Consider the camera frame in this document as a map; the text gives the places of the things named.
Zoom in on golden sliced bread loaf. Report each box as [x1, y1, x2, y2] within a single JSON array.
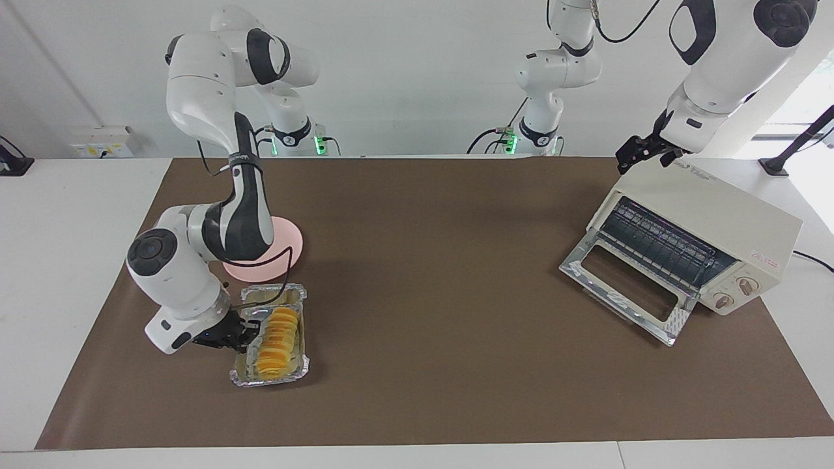
[[255, 306, 302, 380]]

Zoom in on aluminium foil tray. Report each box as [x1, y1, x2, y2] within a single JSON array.
[[229, 283, 309, 388]]

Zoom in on white toaster oven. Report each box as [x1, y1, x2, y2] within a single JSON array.
[[586, 156, 803, 317]]

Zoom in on glass oven door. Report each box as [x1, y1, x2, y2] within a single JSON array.
[[559, 231, 699, 346]]

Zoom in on pink round plate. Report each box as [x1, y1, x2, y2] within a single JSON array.
[[223, 218, 304, 283]]

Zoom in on brown table mat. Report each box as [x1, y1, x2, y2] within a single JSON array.
[[36, 156, 834, 450]]

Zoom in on short black stand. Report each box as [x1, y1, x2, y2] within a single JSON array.
[[0, 135, 35, 177]]

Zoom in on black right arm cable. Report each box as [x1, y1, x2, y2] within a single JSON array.
[[195, 127, 294, 307]]

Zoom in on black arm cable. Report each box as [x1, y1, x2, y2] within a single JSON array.
[[195, 127, 294, 307], [590, 0, 662, 46]]

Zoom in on wire oven rack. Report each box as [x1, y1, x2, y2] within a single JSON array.
[[599, 199, 737, 294]]

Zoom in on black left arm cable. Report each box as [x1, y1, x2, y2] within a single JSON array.
[[590, 0, 662, 46]]

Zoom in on tall black camera stand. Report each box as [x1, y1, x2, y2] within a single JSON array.
[[759, 104, 834, 177]]

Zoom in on left arm base cable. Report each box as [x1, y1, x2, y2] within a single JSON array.
[[466, 98, 530, 155]]

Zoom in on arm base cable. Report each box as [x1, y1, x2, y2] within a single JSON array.
[[251, 126, 278, 157], [466, 98, 530, 155]]

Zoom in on black oven power cable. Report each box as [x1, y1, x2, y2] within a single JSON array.
[[792, 251, 834, 273]]

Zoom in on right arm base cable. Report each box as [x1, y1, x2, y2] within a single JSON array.
[[251, 126, 278, 157]]

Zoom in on white wall power strip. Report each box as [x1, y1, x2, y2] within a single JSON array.
[[68, 127, 141, 159]]

